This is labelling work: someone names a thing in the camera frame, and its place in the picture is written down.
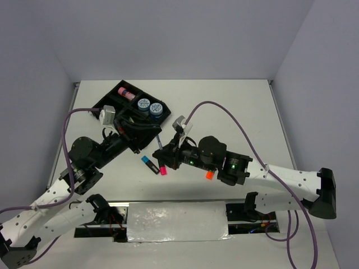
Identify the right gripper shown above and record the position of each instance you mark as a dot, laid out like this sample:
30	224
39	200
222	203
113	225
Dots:
169	155

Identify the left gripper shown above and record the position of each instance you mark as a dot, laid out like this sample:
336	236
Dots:
143	133

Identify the blue white pen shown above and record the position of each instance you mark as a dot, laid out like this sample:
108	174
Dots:
159	142

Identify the pink highlighter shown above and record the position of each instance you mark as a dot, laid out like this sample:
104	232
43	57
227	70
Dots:
163	170

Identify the blue highlighter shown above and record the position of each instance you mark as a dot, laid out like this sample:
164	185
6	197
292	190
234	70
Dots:
150	165

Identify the blue tape roll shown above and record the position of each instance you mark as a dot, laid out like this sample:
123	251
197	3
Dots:
144	105
156	111

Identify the pink cap glue bottle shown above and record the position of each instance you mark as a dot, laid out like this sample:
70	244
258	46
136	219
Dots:
126	94

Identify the orange highlighter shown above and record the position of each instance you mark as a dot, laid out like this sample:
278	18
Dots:
210	175

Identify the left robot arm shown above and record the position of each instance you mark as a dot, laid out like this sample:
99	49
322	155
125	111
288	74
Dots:
56	212

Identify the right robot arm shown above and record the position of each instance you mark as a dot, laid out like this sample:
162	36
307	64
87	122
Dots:
314	191

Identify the black compartment tray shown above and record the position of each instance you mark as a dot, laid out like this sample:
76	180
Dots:
126	108

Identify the silver foil panel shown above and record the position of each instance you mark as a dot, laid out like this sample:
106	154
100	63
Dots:
177	222

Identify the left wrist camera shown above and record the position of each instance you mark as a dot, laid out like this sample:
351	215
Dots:
106	116

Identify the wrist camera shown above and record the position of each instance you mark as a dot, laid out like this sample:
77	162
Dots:
183	128
106	116

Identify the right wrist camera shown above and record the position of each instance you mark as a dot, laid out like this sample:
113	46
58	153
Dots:
183	128

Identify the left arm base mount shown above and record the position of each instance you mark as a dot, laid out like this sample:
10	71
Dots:
110	221

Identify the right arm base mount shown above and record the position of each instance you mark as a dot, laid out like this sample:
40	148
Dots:
243	218

